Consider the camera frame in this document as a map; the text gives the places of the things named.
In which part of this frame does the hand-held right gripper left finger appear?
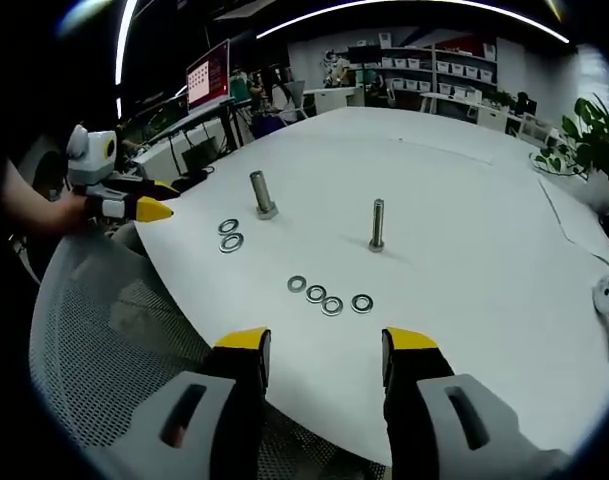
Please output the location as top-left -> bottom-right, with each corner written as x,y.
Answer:
107,327 -> 273,480

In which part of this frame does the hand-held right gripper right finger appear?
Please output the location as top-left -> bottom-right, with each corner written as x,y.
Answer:
381,326 -> 581,480

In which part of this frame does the thick threaded steel stud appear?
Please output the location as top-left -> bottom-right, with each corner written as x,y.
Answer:
249,170 -> 280,221

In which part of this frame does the thin threaded steel stud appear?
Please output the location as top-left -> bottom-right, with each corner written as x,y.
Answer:
367,198 -> 387,253

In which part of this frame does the person's left hand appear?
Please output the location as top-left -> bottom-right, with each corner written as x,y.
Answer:
47,191 -> 96,235

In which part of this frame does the black power strip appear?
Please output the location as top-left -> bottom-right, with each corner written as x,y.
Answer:
171,166 -> 217,193

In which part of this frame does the grey mesh office chair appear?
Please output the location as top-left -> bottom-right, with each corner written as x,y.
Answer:
28,222 -> 388,480

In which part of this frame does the curved ceiling light strip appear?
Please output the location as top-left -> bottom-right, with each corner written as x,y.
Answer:
255,0 -> 571,45
114,0 -> 141,87

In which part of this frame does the computer monitor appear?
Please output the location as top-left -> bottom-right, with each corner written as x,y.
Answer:
185,38 -> 232,114

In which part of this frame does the white plastic chair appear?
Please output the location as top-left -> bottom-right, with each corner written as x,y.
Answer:
277,79 -> 308,122

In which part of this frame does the storage shelf with white bins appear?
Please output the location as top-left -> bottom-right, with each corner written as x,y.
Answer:
376,32 -> 500,104

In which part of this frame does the green potted plant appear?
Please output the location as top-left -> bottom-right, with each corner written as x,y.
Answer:
531,93 -> 609,194

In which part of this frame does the black frame desk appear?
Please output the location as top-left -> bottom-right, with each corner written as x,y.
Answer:
126,97 -> 253,174

